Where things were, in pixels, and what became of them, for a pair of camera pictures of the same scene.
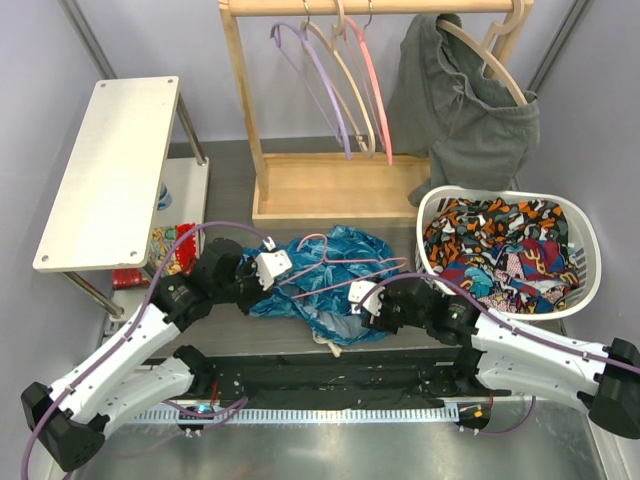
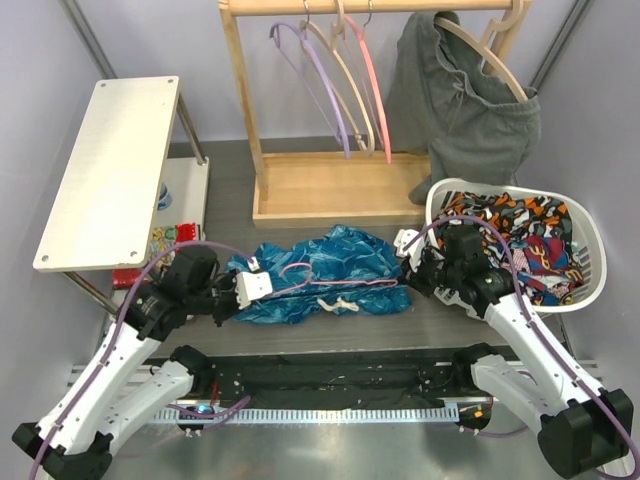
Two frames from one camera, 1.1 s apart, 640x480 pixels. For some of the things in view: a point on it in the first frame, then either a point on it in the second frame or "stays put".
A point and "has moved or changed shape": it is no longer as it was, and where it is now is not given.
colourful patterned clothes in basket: [515, 254] stays put
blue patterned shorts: [315, 293] has moved or changed shape
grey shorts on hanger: [447, 102] stays put
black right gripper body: [390, 315] -> [432, 272]
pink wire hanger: [327, 260] -> [331, 282]
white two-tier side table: [119, 187] stays put
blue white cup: [164, 200] stays put
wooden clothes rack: [350, 190] stays put
